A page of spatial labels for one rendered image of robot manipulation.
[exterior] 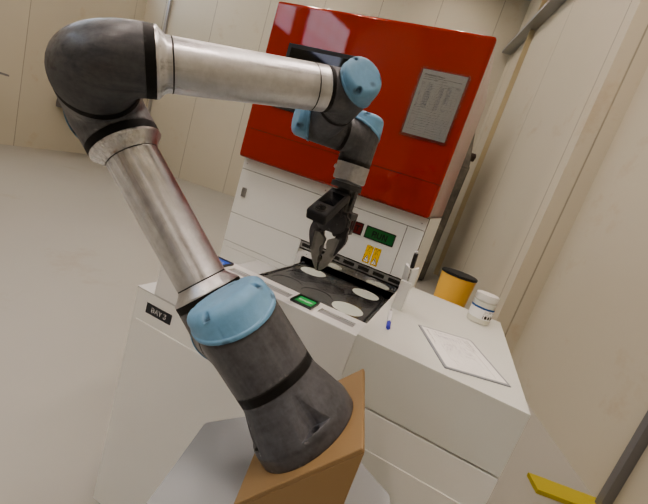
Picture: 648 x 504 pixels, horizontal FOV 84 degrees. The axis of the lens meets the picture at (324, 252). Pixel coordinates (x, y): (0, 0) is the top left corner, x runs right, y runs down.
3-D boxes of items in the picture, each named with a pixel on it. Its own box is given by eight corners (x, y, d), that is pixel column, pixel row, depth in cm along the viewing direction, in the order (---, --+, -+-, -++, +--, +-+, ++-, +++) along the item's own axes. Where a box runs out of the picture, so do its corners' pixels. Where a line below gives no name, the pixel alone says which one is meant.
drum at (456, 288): (460, 334, 411) (482, 283, 397) (425, 322, 414) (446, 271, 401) (453, 321, 450) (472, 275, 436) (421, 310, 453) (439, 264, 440)
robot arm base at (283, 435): (338, 458, 42) (294, 388, 41) (243, 484, 47) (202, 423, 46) (361, 380, 56) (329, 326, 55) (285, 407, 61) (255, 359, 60)
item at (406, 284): (392, 302, 107) (408, 260, 104) (405, 307, 106) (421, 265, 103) (388, 307, 101) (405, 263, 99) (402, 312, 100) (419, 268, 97)
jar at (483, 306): (466, 313, 121) (477, 287, 119) (487, 322, 118) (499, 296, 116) (466, 319, 114) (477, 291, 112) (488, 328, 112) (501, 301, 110)
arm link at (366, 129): (344, 108, 80) (376, 121, 83) (329, 156, 82) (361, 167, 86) (358, 106, 73) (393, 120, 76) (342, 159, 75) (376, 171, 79)
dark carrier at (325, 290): (305, 264, 144) (305, 263, 144) (385, 298, 133) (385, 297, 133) (259, 278, 112) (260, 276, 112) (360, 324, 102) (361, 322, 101)
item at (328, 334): (179, 287, 106) (189, 242, 103) (348, 374, 89) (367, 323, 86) (153, 293, 97) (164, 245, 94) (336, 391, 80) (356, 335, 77)
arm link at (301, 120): (312, 78, 68) (362, 100, 72) (291, 108, 78) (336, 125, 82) (306, 115, 66) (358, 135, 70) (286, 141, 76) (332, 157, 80)
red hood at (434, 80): (310, 174, 219) (340, 72, 207) (441, 218, 194) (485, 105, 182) (237, 154, 150) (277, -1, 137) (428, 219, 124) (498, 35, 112)
